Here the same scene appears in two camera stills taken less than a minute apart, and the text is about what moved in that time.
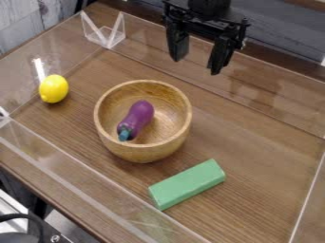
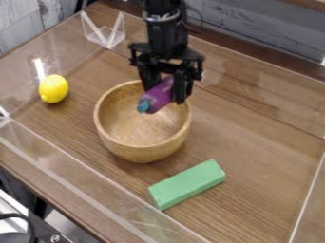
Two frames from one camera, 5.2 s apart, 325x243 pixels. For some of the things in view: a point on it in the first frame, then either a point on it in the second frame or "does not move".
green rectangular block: [186, 184] does not move
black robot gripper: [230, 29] -> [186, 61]
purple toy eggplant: [138, 117] -> [158, 97]
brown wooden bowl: [142, 118] does not move
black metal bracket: [48, 234] does not move
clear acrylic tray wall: [146, 150] does not move
